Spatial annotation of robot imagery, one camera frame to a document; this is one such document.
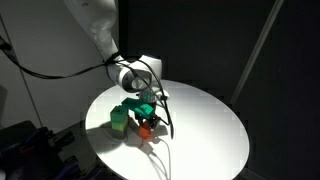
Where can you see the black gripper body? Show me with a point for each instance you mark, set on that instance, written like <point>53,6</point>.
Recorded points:
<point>146,117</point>

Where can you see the orange building block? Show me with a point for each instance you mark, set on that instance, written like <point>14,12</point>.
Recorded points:
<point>145,130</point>

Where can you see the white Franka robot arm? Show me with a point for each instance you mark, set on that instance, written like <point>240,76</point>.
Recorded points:
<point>100,26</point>

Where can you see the lime building block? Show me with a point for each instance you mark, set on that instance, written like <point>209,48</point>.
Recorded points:
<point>119,125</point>

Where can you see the green building block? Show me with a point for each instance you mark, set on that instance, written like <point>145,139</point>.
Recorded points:
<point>119,114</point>

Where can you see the black spring clamp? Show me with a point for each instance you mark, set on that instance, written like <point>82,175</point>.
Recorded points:
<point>62,139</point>

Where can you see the purple spring clamp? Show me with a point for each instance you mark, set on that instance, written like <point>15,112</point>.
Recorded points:
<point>68,169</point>

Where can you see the purple clamp with orange tips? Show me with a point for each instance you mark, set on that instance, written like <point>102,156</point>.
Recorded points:
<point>34,138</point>

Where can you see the diagonal metal bar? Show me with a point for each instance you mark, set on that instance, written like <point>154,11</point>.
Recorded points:
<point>256,51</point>

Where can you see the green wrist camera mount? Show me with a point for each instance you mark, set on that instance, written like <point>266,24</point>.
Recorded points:
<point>137,106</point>

